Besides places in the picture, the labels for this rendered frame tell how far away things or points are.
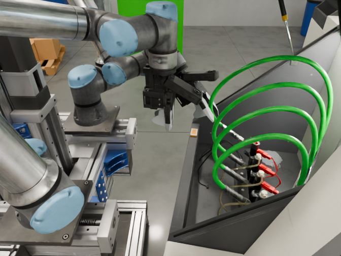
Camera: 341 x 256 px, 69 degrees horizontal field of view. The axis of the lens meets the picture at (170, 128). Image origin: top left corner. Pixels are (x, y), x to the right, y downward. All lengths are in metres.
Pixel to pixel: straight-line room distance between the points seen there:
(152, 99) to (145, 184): 1.60
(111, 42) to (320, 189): 0.49
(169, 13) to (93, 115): 0.65
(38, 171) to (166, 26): 0.41
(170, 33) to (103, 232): 0.58
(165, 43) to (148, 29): 0.07
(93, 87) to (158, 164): 1.46
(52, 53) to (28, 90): 3.98
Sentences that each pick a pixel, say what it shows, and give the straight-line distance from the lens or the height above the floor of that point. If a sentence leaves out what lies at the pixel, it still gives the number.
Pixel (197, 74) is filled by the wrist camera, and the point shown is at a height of 1.34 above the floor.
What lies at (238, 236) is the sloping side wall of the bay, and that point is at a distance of 0.74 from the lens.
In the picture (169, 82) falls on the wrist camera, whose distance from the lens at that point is 0.68.
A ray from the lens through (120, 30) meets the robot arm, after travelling 0.55.
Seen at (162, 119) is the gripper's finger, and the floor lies 1.26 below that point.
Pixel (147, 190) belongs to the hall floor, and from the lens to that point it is 2.21.
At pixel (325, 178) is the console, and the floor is 1.33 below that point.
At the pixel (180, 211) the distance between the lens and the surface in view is 0.89.
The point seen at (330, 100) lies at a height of 1.30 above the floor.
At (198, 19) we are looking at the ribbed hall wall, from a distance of 7.34.
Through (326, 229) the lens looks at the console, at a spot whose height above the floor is 1.29.
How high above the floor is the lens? 1.67
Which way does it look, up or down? 35 degrees down
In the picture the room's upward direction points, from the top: straight up
